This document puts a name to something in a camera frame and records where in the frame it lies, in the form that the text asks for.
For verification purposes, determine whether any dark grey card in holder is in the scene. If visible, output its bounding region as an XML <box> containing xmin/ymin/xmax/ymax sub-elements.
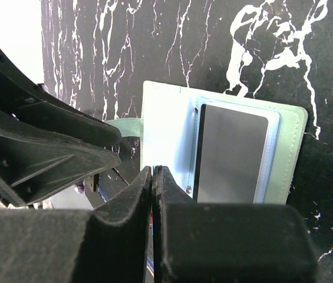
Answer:
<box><xmin>196</xmin><ymin>104</ymin><xmax>268</xmax><ymax>203</ymax></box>

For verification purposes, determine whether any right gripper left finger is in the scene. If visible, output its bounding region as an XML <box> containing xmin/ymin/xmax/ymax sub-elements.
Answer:
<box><xmin>0</xmin><ymin>167</ymin><xmax>151</xmax><ymax>282</ymax></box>

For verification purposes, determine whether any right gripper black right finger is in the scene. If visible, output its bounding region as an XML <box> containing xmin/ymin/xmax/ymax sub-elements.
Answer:
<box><xmin>153</xmin><ymin>166</ymin><xmax>318</xmax><ymax>282</ymax></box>

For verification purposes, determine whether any green card holder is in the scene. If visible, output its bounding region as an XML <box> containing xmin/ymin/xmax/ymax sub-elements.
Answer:
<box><xmin>110</xmin><ymin>81</ymin><xmax>308</xmax><ymax>204</ymax></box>

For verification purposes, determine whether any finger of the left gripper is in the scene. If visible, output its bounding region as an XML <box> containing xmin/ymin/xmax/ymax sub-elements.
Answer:
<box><xmin>0</xmin><ymin>49</ymin><xmax>122</xmax><ymax>147</ymax></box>
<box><xmin>0</xmin><ymin>110</ymin><xmax>121</xmax><ymax>206</ymax></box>

